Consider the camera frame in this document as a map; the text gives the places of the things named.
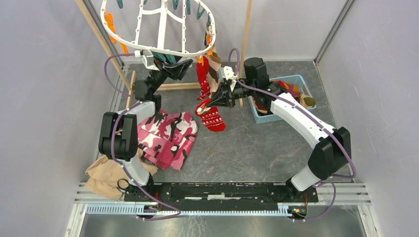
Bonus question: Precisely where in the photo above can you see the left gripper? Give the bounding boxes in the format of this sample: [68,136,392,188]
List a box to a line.
[147,50,193,94]

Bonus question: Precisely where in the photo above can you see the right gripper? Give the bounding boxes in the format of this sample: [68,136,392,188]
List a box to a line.
[207,80,256,109]

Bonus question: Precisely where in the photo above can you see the teal clothespin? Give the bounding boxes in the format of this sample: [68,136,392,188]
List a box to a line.
[165,54,182,64]
[153,52,168,63]

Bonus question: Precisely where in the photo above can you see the orange clothespin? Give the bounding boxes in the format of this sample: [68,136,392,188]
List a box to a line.
[205,32,213,57]
[104,11,117,44]
[195,55,204,65]

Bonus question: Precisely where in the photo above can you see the tan brown striped sock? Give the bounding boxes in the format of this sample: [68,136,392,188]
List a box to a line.
[208,48,222,93]

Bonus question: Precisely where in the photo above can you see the white clip hanger frame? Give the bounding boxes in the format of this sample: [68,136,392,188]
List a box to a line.
[99,0,216,58]

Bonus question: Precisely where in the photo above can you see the red white patterned sock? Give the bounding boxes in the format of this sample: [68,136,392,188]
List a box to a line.
[196,56,210,100]

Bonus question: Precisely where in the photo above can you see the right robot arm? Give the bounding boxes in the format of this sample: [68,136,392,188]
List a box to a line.
[208,57,356,201]

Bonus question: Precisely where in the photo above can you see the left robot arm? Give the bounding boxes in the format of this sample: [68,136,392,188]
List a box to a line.
[98,58,193,201]

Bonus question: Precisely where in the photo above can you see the wooden hanger stand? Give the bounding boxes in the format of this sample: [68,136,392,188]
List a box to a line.
[75,0,252,93]

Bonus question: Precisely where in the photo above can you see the brown tan socks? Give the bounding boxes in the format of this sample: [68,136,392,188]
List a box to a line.
[278,80,317,109]

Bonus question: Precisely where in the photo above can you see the light blue plastic basket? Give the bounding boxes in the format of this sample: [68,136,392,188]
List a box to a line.
[248,74,317,125]

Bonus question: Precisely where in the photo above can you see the pink camouflage cloth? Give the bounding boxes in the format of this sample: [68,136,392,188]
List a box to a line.
[137,110,198,171]

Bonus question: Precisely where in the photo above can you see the beige cloth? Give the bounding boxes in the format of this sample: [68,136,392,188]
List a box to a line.
[84,147,159,201]

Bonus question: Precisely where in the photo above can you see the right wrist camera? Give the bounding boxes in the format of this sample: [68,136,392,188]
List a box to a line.
[217,66,238,88]

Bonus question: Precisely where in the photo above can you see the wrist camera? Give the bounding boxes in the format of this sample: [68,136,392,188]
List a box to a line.
[140,50,160,71]
[217,66,238,88]

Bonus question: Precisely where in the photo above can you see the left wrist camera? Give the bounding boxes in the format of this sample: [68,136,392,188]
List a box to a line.
[140,50,160,71]

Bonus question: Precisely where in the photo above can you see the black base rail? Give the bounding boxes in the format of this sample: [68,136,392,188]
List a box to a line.
[122,182,319,214]

